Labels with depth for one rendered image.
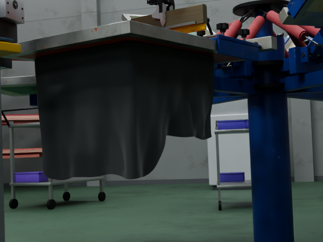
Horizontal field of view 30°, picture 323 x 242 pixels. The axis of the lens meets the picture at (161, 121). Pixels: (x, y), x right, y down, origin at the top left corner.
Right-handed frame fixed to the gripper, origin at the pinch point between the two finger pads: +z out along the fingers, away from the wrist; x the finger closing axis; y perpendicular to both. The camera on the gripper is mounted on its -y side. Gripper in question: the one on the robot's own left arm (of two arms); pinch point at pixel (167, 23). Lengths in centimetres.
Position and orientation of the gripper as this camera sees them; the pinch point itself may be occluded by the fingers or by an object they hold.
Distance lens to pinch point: 243.4
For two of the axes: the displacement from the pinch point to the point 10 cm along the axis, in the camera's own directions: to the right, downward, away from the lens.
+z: 0.4, 10.0, -0.4
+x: -5.9, -0.2, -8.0
